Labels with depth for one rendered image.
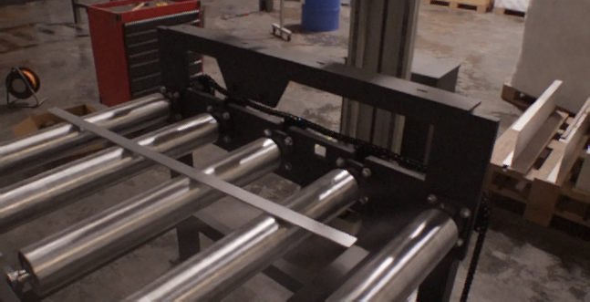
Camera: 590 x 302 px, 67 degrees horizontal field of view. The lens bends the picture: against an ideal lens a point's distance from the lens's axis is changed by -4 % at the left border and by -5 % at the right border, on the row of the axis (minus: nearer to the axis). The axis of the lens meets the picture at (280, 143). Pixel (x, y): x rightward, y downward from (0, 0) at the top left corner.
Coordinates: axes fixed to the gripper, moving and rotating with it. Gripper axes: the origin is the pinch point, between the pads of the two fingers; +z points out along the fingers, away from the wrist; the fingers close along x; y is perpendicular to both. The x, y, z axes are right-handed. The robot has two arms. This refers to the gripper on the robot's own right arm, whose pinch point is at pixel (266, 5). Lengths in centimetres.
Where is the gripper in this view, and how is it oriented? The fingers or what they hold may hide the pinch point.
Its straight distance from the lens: 162.9
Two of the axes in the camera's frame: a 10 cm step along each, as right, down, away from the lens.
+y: 6.7, -3.3, 6.7
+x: -7.5, -3.1, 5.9
